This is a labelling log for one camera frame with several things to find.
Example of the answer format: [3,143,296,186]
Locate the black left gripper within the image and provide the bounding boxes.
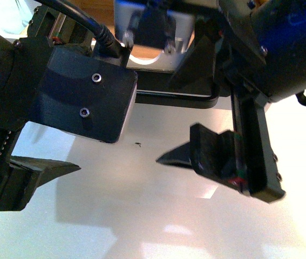
[0,6,92,212]

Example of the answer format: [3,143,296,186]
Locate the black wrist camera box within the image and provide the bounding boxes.
[28,47,138,144]

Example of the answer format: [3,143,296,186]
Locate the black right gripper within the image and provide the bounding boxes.
[156,1,285,203]

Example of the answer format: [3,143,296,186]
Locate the black drawer handle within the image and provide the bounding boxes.
[135,69,232,110]

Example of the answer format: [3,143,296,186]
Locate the black camera cable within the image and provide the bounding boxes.
[35,0,126,59]

